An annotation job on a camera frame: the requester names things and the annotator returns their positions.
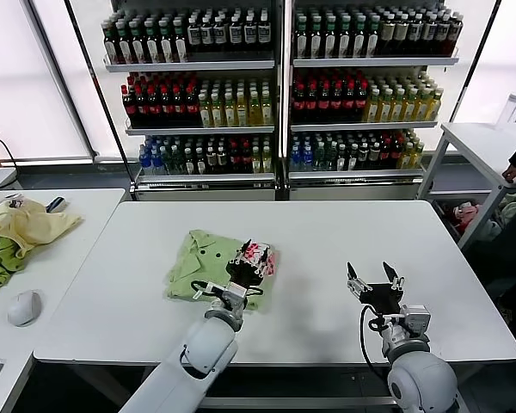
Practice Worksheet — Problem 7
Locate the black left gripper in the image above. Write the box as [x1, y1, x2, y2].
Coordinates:
[224, 238, 273, 288]

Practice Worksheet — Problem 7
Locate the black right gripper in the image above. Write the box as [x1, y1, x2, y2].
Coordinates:
[346, 261, 407, 314]

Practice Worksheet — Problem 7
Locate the green shirt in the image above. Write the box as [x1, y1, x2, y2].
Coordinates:
[163, 228, 282, 312]

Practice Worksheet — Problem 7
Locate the pink and red garment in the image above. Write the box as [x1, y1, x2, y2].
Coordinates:
[451, 202, 482, 227]

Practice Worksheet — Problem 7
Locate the white garment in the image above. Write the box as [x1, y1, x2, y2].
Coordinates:
[483, 193, 516, 238]

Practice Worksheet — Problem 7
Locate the white side table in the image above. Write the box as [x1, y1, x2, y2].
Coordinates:
[416, 121, 516, 250]

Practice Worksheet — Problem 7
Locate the bottle shelf rack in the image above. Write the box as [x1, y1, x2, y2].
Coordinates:
[284, 0, 462, 202]
[101, 0, 286, 202]

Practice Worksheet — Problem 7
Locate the pale yellow garment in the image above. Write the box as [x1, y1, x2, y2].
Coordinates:
[0, 198, 84, 258]

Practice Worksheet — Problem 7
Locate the black slanted pole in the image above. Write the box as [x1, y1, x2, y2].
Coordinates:
[450, 0, 503, 125]
[64, 0, 138, 194]

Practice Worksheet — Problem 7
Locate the white computer mouse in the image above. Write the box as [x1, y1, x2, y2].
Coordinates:
[7, 289, 43, 328]

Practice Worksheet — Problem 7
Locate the small colourful packet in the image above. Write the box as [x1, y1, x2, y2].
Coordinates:
[4, 192, 28, 211]

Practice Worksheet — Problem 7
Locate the crumpled green garment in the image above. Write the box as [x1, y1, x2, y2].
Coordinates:
[0, 235, 28, 301]

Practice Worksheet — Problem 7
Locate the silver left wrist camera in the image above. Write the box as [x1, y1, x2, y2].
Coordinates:
[220, 280, 248, 309]

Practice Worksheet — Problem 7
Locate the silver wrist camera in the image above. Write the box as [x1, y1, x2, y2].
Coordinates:
[220, 280, 248, 309]
[398, 304, 433, 336]

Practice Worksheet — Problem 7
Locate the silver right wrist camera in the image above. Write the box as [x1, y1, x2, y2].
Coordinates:
[398, 304, 433, 336]

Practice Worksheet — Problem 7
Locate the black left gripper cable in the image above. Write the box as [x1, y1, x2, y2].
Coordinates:
[189, 279, 225, 303]

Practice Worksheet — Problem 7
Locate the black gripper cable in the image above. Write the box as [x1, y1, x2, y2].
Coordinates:
[359, 304, 393, 376]
[189, 279, 225, 303]

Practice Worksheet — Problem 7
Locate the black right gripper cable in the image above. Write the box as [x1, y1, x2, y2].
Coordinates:
[359, 304, 393, 376]

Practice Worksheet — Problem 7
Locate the thin black cable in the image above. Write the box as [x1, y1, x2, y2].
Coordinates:
[0, 133, 23, 190]

